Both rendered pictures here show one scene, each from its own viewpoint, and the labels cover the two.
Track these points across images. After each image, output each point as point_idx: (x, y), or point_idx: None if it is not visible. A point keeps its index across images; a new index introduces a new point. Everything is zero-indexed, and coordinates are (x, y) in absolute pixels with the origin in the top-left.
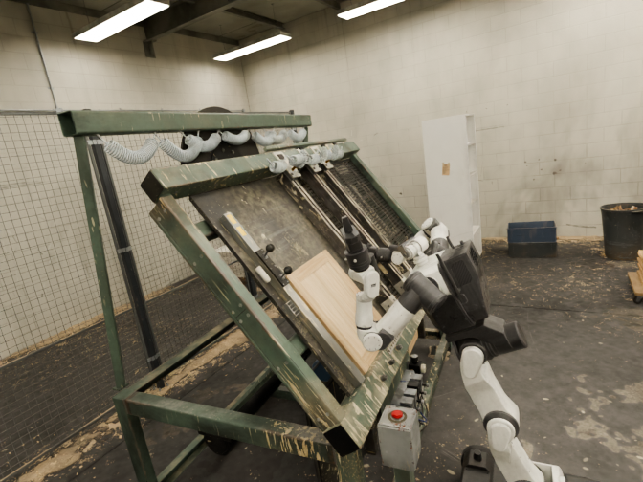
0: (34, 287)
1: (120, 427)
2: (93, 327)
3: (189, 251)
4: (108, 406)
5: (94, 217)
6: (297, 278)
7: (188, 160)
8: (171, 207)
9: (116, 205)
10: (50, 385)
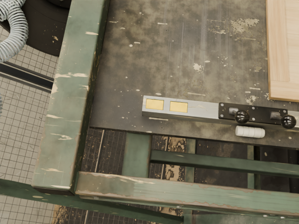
0: (31, 118)
1: (179, 179)
2: (101, 151)
3: (162, 203)
4: (156, 166)
5: (34, 194)
6: (282, 82)
7: (25, 33)
8: (96, 189)
9: (13, 68)
10: (108, 168)
